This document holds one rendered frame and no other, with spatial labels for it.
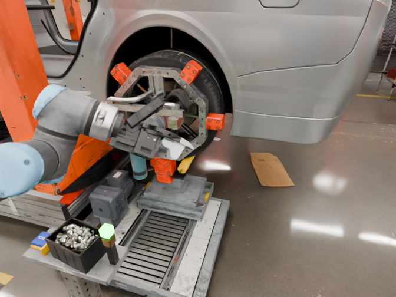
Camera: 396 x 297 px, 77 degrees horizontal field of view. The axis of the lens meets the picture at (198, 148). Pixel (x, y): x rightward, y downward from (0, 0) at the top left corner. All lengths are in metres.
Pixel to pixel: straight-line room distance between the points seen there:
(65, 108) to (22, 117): 0.76
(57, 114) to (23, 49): 0.73
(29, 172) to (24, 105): 0.84
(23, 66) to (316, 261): 1.89
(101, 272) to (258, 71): 1.15
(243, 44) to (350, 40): 0.46
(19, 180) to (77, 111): 0.20
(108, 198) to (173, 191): 0.49
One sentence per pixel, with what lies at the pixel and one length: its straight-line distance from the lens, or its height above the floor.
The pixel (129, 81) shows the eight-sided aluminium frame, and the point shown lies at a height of 1.04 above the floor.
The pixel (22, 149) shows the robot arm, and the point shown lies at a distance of 0.52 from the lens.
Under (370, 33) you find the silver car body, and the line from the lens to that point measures 1.41.
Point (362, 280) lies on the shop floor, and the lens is 1.92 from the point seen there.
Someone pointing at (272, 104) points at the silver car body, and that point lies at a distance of 1.37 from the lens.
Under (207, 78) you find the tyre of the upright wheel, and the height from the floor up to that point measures 1.06.
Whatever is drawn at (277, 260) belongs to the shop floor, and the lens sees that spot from 1.80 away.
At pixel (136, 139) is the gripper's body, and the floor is 1.11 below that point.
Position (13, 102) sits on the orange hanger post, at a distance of 1.37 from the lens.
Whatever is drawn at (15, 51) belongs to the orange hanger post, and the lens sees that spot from 1.31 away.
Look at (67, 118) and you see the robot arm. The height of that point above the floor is 1.18.
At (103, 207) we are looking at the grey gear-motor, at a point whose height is 0.35.
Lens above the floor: 1.40
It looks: 30 degrees down
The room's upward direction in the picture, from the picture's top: straight up
